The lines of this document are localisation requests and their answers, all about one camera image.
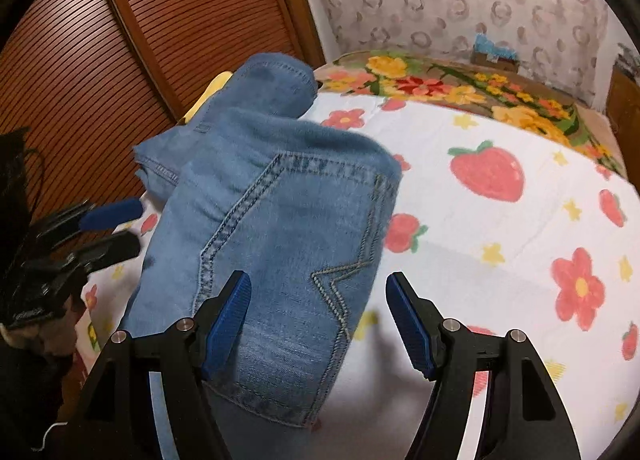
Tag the small cardboard box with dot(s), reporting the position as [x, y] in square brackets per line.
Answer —
[487, 64]

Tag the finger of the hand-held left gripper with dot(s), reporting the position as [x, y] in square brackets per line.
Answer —
[107, 249]
[112, 214]

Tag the beige floral blanket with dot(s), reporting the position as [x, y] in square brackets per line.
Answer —
[450, 85]

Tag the blue fluffy cloth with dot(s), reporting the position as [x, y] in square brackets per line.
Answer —
[495, 47]

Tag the white strawberry printed blanket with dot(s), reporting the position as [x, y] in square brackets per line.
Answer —
[500, 250]

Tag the person's left hand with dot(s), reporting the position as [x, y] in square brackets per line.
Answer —
[27, 340]

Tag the yellow plush toy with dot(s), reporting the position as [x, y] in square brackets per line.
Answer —
[210, 95]

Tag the wooden louvered wardrobe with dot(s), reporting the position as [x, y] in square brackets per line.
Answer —
[125, 40]

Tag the wooden cabinet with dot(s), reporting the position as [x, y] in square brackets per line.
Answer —
[625, 100]

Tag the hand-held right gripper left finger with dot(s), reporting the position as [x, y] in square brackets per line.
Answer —
[227, 330]

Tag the blue denim pants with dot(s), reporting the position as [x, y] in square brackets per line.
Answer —
[285, 220]

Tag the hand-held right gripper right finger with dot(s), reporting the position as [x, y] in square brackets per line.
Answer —
[410, 330]

